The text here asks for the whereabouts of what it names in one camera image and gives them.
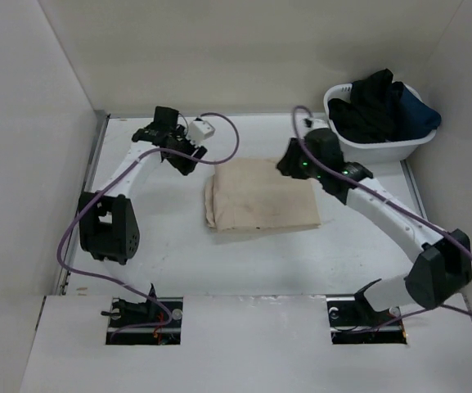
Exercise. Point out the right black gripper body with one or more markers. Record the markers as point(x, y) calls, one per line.
point(297, 164)

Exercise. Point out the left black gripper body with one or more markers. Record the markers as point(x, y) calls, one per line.
point(183, 145)

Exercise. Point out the beige trousers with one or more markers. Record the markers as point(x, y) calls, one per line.
point(249, 195)

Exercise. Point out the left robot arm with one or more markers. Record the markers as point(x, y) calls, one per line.
point(109, 231)

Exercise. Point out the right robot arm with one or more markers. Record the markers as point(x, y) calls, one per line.
point(440, 265)

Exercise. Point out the black garment in basket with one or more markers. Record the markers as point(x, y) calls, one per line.
point(364, 118)

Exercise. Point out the white laundry basket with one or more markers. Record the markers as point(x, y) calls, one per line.
point(370, 153)

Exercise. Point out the dark blue garment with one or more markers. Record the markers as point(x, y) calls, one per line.
point(413, 119)

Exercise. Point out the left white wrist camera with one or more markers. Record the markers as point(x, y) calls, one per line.
point(199, 130)

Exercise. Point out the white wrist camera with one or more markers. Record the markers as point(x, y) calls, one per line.
point(199, 130)
point(315, 123)

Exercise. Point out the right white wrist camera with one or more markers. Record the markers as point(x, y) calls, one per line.
point(315, 123)

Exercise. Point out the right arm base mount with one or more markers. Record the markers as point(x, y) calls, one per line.
point(351, 325)

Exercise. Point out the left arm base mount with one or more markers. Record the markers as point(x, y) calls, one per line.
point(145, 323)

